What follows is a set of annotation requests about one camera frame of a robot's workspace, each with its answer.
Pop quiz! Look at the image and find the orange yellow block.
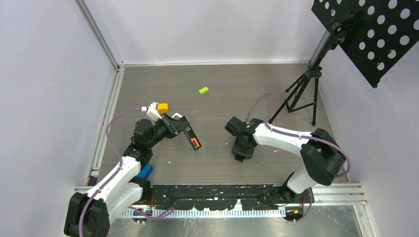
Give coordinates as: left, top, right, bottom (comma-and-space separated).
157, 103, 169, 114

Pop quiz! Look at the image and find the blue green toy brick stack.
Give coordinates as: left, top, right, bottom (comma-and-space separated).
137, 164, 153, 179

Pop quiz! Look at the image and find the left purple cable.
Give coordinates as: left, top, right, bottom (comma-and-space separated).
78, 106, 176, 237

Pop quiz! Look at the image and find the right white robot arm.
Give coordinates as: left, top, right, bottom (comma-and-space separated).
225, 117, 346, 203

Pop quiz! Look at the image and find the green block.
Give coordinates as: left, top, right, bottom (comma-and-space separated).
198, 86, 209, 96

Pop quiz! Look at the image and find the black remote control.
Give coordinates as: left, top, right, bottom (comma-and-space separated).
184, 126, 202, 151

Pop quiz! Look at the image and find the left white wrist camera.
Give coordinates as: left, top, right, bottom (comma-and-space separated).
141, 102, 162, 121

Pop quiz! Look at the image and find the black tripod stand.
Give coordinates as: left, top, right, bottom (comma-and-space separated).
269, 31, 334, 126

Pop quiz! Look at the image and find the aluminium frame post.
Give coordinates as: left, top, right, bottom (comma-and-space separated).
75, 0, 123, 72

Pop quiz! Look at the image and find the white remote control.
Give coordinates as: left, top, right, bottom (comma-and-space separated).
171, 113, 183, 119

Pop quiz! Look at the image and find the black perforated panel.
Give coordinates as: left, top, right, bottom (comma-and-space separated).
311, 0, 419, 88

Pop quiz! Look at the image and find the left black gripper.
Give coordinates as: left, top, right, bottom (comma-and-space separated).
146, 113, 188, 149

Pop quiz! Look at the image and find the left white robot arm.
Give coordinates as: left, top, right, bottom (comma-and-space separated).
64, 113, 192, 237

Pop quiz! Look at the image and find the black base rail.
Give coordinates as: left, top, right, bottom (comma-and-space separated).
134, 184, 310, 211

